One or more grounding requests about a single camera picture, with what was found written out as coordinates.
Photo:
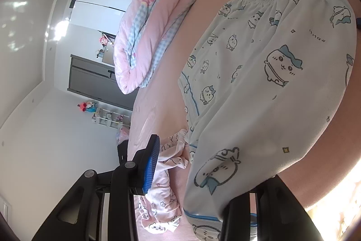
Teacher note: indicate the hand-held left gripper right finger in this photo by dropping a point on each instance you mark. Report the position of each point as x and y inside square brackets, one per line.
[282, 210]

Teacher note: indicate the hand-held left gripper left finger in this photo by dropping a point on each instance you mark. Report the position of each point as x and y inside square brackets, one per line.
[151, 164]

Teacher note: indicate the pale cartoon print pajama pants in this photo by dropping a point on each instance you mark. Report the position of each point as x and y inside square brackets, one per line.
[282, 32]

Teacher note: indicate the pink cartoon print pajamas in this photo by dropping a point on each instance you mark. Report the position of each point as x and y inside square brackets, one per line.
[166, 201]

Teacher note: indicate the pink cloth bundle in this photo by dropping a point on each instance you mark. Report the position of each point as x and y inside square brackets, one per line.
[122, 135]

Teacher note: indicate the bed with pink sheet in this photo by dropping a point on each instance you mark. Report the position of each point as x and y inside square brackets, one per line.
[332, 162]

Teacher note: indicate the red and blue plush toy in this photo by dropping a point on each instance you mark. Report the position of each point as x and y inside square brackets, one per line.
[86, 107]

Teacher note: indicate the dark grey door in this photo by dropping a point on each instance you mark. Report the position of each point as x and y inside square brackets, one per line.
[87, 77]

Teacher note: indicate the pink and blue checked quilt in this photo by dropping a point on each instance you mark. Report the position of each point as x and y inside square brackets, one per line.
[146, 40]

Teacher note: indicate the pink plush toy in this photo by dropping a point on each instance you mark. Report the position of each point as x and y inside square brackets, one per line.
[103, 40]

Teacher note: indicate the white wardrobe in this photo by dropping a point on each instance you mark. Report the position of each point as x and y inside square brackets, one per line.
[96, 15]

